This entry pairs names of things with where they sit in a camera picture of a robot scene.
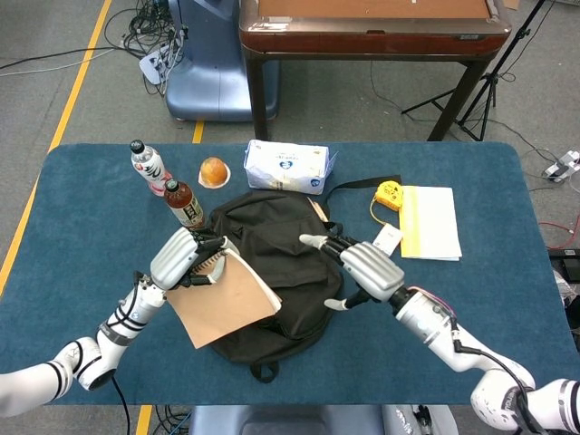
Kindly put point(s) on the blue table mat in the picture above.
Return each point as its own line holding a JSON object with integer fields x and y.
{"x": 90, "y": 226}

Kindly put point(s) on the black tripod stand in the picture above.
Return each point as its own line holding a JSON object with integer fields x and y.
{"x": 482, "y": 97}

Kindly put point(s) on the white tissue pack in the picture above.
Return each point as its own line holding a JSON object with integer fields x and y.
{"x": 285, "y": 167}

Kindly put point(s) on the kraft spiral notebook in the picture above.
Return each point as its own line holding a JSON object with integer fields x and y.
{"x": 226, "y": 303}

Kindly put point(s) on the black flat device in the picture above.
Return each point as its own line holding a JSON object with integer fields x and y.
{"x": 566, "y": 265}

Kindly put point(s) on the grey robot torso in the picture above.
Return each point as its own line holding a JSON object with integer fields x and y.
{"x": 281, "y": 421}

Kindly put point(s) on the blue grey machine base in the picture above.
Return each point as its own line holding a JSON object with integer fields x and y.
{"x": 213, "y": 68}

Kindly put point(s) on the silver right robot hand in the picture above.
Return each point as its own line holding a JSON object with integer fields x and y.
{"x": 374, "y": 269}

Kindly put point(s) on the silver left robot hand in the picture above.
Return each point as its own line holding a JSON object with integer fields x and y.
{"x": 174, "y": 258}

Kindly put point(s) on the yellow white booklet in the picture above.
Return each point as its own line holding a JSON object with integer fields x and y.
{"x": 432, "y": 222}

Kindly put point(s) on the clear bottle pink white label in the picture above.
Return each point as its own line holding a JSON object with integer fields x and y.
{"x": 147, "y": 165}

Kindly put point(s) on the black fabric backpack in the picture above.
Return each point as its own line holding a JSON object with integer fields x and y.
{"x": 290, "y": 267}

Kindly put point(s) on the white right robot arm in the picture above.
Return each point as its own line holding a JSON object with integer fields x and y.
{"x": 435, "y": 321}

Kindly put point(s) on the yellow tape measure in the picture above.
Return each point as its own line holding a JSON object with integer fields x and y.
{"x": 390, "y": 194}

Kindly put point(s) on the brown mahjong table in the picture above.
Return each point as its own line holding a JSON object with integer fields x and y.
{"x": 371, "y": 38}

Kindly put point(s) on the tan zipper pull tags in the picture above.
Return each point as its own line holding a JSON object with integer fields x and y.
{"x": 317, "y": 209}

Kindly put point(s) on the white power strip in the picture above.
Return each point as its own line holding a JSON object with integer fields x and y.
{"x": 151, "y": 65}

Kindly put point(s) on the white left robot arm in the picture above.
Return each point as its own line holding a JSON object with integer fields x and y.
{"x": 113, "y": 335}

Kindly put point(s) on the brown tea bottle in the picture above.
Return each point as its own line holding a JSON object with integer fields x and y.
{"x": 183, "y": 204}

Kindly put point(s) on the small white box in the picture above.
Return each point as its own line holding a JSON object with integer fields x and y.
{"x": 390, "y": 236}

